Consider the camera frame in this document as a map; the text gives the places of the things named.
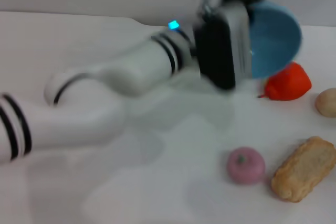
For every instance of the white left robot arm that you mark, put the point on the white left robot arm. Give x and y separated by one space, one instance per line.
92 113

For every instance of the beige round potato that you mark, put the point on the beige round potato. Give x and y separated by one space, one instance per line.
328 103

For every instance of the blue bowl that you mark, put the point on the blue bowl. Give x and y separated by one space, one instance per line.
275 43

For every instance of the pink toy peach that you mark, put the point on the pink toy peach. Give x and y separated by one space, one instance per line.
245 166

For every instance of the toasted bread slice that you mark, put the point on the toasted bread slice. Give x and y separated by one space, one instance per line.
302 169

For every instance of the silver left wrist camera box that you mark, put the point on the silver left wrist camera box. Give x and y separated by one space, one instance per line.
218 51

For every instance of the red pepper toy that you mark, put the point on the red pepper toy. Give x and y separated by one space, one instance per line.
288 85

